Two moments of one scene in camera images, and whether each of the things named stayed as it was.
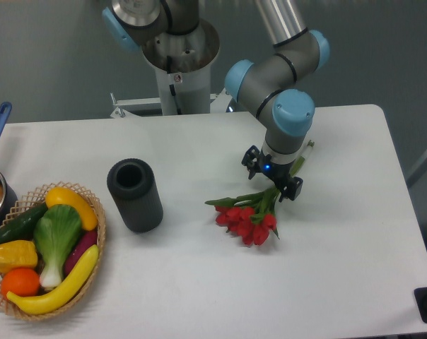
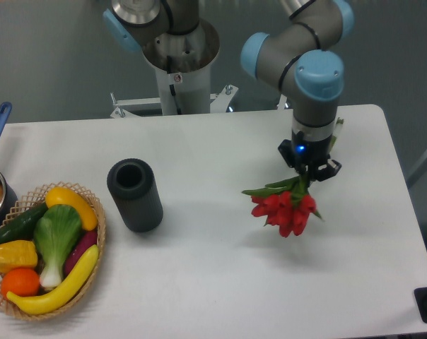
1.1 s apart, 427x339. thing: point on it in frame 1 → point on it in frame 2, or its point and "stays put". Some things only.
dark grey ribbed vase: (133, 186) stays put
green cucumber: (22, 227) stays put
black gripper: (277, 172) → (305, 156)
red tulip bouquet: (252, 216) → (285, 204)
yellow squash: (62, 195) stays put
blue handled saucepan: (2, 203) stays put
